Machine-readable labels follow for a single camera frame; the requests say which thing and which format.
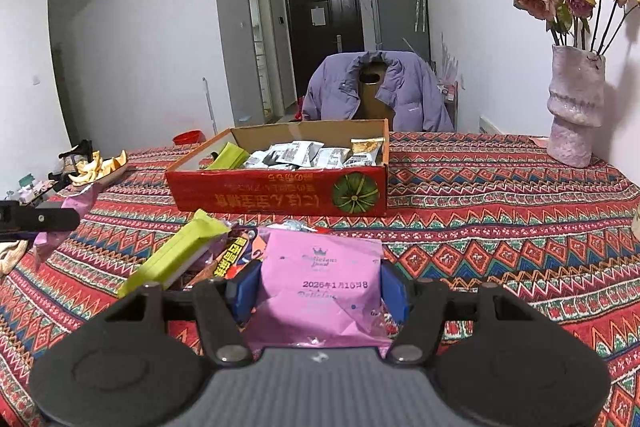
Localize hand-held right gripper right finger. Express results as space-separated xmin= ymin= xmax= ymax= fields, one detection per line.
xmin=379 ymin=259 xmax=533 ymax=367

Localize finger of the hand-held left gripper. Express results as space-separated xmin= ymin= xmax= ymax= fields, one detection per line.
xmin=0 ymin=201 xmax=82 ymax=240

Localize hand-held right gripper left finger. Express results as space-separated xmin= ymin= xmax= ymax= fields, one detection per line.
xmin=95 ymin=259 xmax=264 ymax=367

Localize pink snack packet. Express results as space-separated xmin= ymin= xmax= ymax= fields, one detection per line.
xmin=34 ymin=182 xmax=103 ymax=273
xmin=245 ymin=227 xmax=396 ymax=355

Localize red cardboard box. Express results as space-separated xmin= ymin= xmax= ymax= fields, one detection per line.
xmin=165 ymin=119 xmax=391 ymax=218

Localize orange yellow snack packet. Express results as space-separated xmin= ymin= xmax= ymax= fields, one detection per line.
xmin=212 ymin=234 xmax=261 ymax=280

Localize cream cloth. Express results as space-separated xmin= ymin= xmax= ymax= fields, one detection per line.
xmin=0 ymin=239 xmax=29 ymax=276

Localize yellow fruit peels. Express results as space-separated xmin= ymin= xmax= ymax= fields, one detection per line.
xmin=67 ymin=150 xmax=128 ymax=186

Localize clear plastic wrapper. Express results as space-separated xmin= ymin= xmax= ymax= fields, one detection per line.
xmin=265 ymin=218 xmax=328 ymax=235

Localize green snack packet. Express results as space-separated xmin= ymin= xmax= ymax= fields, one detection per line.
xmin=117 ymin=208 xmax=232 ymax=299
xmin=205 ymin=142 xmax=252 ymax=171

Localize patterned red tablecloth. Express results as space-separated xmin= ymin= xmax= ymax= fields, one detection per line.
xmin=0 ymin=131 xmax=640 ymax=427

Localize gold snack packet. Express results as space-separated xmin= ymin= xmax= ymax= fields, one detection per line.
xmin=345 ymin=137 xmax=387 ymax=168

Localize pile of white packets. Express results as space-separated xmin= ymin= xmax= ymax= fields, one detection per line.
xmin=242 ymin=139 xmax=353 ymax=170

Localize white mop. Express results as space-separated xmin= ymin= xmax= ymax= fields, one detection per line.
xmin=201 ymin=77 xmax=219 ymax=136

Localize wooden chair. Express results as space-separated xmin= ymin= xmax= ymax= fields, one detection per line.
xmin=357 ymin=62 xmax=401 ymax=122

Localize white flat panel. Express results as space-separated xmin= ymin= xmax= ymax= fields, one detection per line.
xmin=479 ymin=114 xmax=507 ymax=134

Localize purple puffer jacket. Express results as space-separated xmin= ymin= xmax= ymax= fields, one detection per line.
xmin=301 ymin=51 xmax=454 ymax=132

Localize white framed glass door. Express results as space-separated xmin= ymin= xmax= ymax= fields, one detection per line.
xmin=245 ymin=0 xmax=277 ymax=122

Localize dark entrance door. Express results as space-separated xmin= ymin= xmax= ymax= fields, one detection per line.
xmin=284 ymin=0 xmax=365 ymax=100

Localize pale pink ceramic vase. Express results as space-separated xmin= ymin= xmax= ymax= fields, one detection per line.
xmin=546 ymin=44 xmax=607 ymax=168

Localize grey refrigerator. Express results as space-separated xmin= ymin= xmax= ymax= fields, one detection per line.
xmin=369 ymin=0 xmax=431 ymax=62

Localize pale paper wall decoration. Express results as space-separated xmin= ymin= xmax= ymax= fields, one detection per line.
xmin=439 ymin=32 xmax=460 ymax=80

